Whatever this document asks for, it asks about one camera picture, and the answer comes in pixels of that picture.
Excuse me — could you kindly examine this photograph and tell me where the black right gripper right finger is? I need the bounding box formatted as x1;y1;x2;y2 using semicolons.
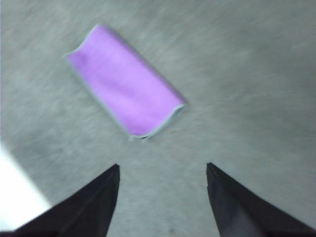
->
206;162;316;237

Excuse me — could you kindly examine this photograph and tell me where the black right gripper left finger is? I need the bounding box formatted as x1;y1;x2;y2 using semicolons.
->
11;164;121;237

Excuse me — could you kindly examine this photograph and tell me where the purple towel with grey hem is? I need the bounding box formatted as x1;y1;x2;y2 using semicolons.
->
65;23;188;143

